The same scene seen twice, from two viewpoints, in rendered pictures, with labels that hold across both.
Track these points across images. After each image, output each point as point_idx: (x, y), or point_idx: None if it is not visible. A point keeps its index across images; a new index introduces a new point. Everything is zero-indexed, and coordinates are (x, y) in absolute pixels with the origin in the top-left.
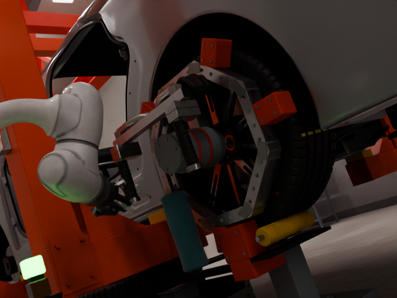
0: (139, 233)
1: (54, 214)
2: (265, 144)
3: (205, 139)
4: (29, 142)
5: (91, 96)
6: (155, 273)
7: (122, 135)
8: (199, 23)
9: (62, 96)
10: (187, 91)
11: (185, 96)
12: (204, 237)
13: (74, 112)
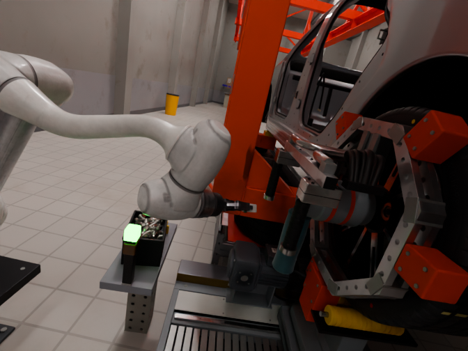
0: (283, 198)
1: (230, 157)
2: (381, 286)
3: (346, 208)
4: (239, 97)
5: (209, 148)
6: None
7: (290, 145)
8: None
9: (184, 135)
10: (332, 183)
11: (324, 187)
12: None
13: (183, 159)
